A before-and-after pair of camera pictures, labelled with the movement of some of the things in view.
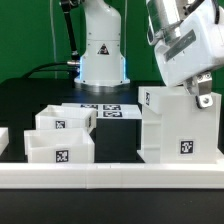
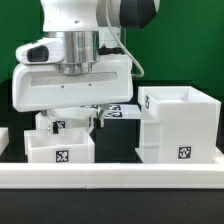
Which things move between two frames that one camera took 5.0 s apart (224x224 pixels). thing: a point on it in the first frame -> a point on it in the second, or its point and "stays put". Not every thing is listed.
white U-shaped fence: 110,175 stays put
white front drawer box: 59,145 stays put
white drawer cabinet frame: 175,130 stays put
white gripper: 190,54 -> 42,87
